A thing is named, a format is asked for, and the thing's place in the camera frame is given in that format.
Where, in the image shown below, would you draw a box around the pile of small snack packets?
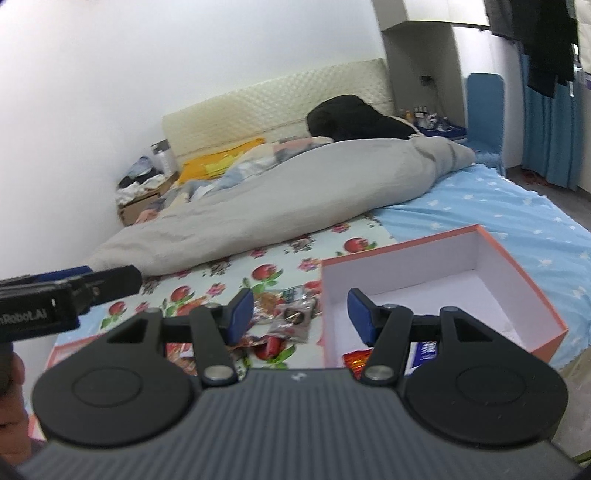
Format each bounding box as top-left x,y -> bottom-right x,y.
226,286 -> 324,361

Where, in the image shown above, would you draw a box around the hanging dark clothes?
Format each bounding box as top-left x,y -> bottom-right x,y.
482,0 -> 591,99

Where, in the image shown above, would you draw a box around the floral bed sheet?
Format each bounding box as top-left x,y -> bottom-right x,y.
28,217 -> 399,439

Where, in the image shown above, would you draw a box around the yellow pillow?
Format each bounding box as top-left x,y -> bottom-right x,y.
178,138 -> 266,185

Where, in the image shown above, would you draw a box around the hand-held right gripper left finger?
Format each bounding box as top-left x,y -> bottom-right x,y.
106,288 -> 256,387

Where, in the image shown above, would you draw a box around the blue chair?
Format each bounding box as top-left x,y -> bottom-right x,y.
465,73 -> 505,174

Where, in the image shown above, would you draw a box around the white box with orange edge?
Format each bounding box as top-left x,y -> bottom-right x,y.
320,224 -> 568,370

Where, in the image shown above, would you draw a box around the group of small bottles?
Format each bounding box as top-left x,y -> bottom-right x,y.
399,105 -> 462,132

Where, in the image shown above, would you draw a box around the blue snack packet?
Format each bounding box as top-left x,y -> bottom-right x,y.
405,340 -> 439,371

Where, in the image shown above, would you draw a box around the white wall cabinet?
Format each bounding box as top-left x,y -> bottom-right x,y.
373,0 -> 490,32

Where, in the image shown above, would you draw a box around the white canister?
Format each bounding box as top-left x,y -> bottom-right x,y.
151,140 -> 178,174

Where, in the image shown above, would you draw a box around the black clothing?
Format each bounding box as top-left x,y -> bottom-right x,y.
306,95 -> 419,141

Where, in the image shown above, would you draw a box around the cream quilted headboard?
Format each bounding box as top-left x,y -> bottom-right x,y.
161,58 -> 395,160

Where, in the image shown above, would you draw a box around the patterned blanket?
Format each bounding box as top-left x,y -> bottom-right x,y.
185,137 -> 333,204

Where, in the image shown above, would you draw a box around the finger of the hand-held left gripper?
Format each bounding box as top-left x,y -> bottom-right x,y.
90,265 -> 143,306
32,266 -> 92,278

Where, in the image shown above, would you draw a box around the blue starry bed sheet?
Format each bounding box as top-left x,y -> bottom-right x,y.
374,164 -> 591,370

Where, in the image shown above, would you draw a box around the grey duvet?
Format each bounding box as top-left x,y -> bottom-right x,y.
85,137 -> 476,278

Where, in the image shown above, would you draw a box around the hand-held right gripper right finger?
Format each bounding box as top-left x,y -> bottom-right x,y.
346,287 -> 497,387

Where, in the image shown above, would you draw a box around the cardboard box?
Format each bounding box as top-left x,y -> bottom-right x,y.
117,173 -> 180,227

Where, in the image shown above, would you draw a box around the red snack packet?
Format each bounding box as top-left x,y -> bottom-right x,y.
342,349 -> 373,371

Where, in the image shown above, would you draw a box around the person's left hand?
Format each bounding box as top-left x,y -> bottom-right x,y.
0,356 -> 35,460

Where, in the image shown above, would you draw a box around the blue curtain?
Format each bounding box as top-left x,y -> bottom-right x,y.
519,51 -> 583,191

